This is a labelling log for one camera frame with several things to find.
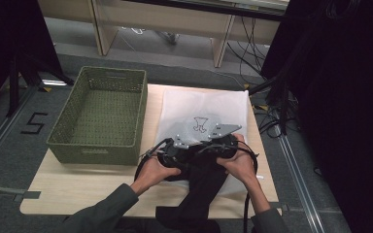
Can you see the person's left hand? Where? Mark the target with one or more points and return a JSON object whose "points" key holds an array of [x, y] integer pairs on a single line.
{"points": [[152, 173]]}

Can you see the light wooden desk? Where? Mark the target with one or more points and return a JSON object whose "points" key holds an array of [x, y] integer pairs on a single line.
{"points": [[162, 19]]}

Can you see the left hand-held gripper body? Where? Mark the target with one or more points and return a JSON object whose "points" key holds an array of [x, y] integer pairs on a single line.
{"points": [[175, 155]]}

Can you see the person's right hand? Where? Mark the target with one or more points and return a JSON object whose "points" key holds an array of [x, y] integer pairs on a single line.
{"points": [[239, 165]]}

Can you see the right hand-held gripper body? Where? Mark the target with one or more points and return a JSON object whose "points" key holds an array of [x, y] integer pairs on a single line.
{"points": [[223, 144]]}

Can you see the black metal stand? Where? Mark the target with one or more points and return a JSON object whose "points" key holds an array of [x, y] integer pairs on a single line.
{"points": [[283, 106]]}

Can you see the green woven basket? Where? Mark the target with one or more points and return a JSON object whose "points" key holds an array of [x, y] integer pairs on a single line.
{"points": [[103, 113]]}

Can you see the metal floor rail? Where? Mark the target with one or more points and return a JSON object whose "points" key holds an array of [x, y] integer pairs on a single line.
{"points": [[0, 132], [299, 181]]}

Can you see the black garment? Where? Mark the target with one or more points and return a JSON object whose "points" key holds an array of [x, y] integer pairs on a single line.
{"points": [[204, 191]]}

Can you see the white mesh laundry bag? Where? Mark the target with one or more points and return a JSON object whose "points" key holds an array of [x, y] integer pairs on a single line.
{"points": [[187, 103]]}

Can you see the black curtain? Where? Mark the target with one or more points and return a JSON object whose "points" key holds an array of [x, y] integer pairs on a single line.
{"points": [[6, 39], [346, 97]]}

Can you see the person's legs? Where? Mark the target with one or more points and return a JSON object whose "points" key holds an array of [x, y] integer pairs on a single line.
{"points": [[136, 227]]}

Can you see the black tripod stand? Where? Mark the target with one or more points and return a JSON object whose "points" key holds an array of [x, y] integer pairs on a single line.
{"points": [[16, 81]]}

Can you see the grey tape strip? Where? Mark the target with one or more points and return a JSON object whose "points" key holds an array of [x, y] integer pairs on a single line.
{"points": [[9, 191]]}

